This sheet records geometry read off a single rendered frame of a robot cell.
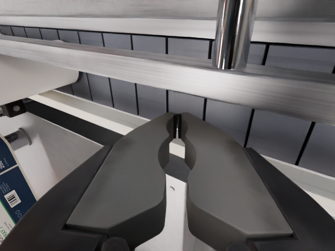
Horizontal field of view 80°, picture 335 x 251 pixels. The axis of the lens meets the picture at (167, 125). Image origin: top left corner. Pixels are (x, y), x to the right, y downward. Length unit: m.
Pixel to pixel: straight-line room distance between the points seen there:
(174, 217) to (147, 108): 0.16
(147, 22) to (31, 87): 0.13
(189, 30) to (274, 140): 0.11
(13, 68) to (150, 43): 0.13
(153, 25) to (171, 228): 0.26
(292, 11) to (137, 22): 0.12
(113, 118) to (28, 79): 0.09
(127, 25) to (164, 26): 0.04
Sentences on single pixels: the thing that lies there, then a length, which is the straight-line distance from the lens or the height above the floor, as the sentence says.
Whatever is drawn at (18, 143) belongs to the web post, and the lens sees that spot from 0.54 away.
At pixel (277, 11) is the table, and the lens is 0.20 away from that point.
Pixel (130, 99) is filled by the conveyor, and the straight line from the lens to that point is 0.22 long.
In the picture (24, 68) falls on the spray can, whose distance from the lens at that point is 0.24.
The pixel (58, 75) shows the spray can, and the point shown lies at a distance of 0.25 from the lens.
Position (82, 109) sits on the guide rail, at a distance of 0.24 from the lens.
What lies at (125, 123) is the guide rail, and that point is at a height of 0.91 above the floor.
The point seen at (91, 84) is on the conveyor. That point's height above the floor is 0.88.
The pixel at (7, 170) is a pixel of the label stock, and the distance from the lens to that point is 0.56.
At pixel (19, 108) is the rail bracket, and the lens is 0.44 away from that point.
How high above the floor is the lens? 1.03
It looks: 46 degrees down
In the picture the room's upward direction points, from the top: 128 degrees counter-clockwise
